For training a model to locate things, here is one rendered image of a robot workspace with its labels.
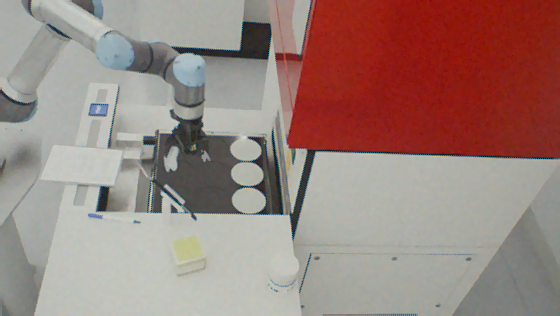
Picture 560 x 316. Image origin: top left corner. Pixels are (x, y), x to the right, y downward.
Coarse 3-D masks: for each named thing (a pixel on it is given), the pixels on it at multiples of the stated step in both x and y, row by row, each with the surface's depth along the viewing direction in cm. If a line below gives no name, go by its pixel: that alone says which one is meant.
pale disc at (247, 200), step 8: (240, 192) 170; (248, 192) 170; (256, 192) 170; (232, 200) 167; (240, 200) 167; (248, 200) 168; (256, 200) 168; (264, 200) 169; (240, 208) 165; (248, 208) 166; (256, 208) 166
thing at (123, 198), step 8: (120, 168) 173; (128, 168) 173; (136, 168) 173; (120, 176) 170; (128, 176) 171; (136, 176) 171; (120, 184) 168; (128, 184) 169; (136, 184) 169; (112, 192) 166; (120, 192) 166; (128, 192) 167; (136, 192) 167; (112, 200) 164; (120, 200) 164; (128, 200) 164; (136, 200) 166; (112, 208) 162; (120, 208) 162; (128, 208) 162
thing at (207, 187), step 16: (160, 144) 179; (176, 144) 180; (224, 144) 183; (160, 160) 174; (176, 160) 175; (192, 160) 176; (208, 160) 177; (224, 160) 178; (240, 160) 179; (256, 160) 180; (160, 176) 170; (176, 176) 171; (192, 176) 172; (208, 176) 172; (224, 176) 173; (160, 192) 166; (176, 192) 166; (192, 192) 167; (208, 192) 168; (224, 192) 169; (160, 208) 161; (192, 208) 163; (208, 208) 164; (224, 208) 165
